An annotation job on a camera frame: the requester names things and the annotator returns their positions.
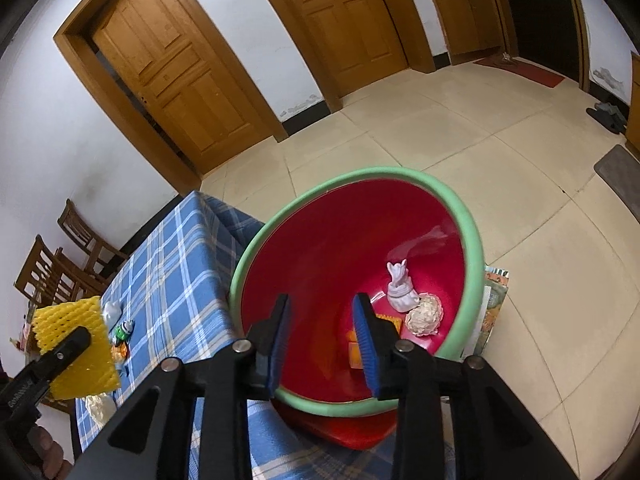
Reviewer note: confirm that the blue plaid tablecloth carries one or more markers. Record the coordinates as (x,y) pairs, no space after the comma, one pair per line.
(165,285)

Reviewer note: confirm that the black entrance door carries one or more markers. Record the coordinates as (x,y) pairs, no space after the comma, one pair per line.
(540,15)

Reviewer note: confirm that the white plastic wrapper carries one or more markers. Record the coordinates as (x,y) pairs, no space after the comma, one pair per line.
(100,407)

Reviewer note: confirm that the person's left hand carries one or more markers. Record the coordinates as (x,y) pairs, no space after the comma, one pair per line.
(47,455)

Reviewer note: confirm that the wooden panel door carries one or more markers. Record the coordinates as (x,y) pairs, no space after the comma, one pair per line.
(345,25)
(165,70)

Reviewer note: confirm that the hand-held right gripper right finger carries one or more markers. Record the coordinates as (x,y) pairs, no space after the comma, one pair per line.
(367,345)

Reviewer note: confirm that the wooden cabinet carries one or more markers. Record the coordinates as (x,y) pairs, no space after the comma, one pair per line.
(634,105)

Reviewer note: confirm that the white sock bundle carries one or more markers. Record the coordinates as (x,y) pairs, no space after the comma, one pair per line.
(400,285)

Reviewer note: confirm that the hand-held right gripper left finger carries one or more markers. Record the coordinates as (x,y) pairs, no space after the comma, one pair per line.
(280,345)

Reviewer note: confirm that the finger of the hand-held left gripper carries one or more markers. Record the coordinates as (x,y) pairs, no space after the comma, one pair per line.
(62,355)

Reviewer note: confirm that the red doormat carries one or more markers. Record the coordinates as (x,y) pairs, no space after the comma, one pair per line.
(525,71)

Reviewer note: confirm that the grey floor mat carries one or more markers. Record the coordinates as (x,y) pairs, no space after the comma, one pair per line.
(620,175)

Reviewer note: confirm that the orange yellow snack wrapper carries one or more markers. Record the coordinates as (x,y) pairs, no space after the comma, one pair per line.
(120,352)

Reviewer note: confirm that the wooden dining chair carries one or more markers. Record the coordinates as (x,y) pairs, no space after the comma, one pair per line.
(82,230)
(45,275)

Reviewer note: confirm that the red bin with green rim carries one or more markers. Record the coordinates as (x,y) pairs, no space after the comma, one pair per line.
(325,260)

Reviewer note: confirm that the green candy wrapper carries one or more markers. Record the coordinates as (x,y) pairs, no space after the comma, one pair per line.
(124,331)

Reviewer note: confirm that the orange cardboard box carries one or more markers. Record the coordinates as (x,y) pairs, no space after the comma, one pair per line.
(356,355)

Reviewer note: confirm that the white plastic bag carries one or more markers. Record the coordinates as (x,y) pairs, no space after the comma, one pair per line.
(112,311)

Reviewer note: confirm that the grey slipper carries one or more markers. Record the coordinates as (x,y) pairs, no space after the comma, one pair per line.
(614,111)
(602,119)

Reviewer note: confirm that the cream plastic bag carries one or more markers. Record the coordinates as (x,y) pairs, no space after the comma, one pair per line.
(425,315)

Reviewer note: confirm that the yellow foam net sleeve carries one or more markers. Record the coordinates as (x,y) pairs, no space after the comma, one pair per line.
(85,370)

